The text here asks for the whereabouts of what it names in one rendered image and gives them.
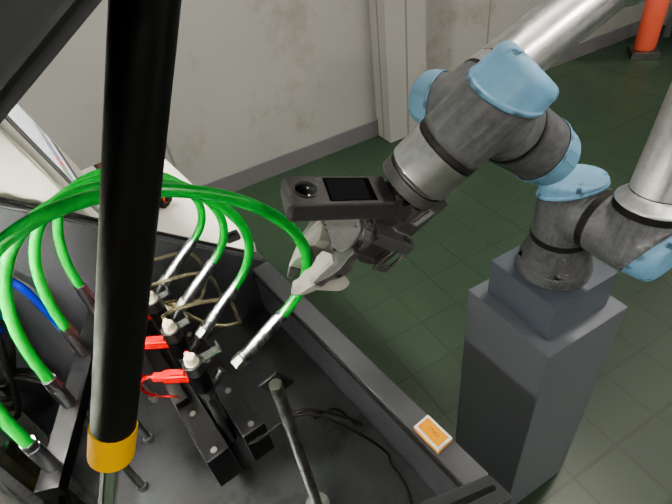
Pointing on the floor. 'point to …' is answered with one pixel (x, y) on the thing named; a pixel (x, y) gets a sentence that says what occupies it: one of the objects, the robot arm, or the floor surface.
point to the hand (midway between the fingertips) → (292, 277)
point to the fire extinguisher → (649, 31)
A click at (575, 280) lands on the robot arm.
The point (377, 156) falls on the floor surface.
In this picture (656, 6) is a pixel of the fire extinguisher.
